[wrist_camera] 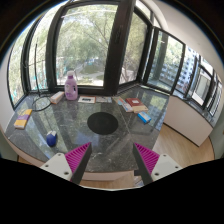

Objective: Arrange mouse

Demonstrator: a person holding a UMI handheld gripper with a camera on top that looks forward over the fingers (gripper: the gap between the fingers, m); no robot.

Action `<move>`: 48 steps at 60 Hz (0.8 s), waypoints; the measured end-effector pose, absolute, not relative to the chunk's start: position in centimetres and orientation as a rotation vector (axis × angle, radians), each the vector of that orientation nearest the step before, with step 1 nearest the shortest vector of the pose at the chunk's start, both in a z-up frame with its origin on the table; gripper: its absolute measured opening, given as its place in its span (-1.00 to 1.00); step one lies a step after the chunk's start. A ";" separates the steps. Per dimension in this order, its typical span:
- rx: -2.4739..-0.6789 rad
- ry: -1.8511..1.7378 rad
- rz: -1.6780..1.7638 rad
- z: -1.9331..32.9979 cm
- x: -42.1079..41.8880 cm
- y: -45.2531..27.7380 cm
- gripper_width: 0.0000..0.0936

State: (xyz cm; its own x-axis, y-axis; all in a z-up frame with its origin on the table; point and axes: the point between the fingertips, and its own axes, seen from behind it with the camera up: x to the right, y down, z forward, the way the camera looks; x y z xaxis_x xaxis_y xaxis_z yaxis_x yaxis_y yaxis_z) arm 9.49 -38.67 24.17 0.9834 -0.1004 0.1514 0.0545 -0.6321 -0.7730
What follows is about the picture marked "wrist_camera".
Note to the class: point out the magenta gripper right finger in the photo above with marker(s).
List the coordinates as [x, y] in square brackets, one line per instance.
[153, 166]

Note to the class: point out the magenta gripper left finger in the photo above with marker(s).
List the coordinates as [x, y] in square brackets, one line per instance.
[70, 166]

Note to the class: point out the blue computer mouse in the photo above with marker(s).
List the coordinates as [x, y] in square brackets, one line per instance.
[51, 138]

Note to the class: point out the round black mouse pad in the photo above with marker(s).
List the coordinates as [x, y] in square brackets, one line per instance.
[102, 123]

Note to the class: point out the blue white small box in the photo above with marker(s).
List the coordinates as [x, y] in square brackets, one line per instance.
[144, 117]

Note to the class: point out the red book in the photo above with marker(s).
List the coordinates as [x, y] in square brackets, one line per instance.
[135, 105]

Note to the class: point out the yellow purple box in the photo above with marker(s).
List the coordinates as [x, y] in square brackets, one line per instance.
[22, 119]

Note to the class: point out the small orange white box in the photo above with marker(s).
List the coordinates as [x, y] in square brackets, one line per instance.
[57, 97]

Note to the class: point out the flat grey booklet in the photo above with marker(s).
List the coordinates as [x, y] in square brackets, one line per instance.
[104, 99]

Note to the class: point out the colourful thin book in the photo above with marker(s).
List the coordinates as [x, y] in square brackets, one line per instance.
[122, 103]

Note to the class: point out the purple detergent bottle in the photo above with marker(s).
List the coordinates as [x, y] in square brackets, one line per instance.
[70, 87]

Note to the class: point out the black window frame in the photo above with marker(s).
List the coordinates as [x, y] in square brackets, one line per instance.
[109, 45]

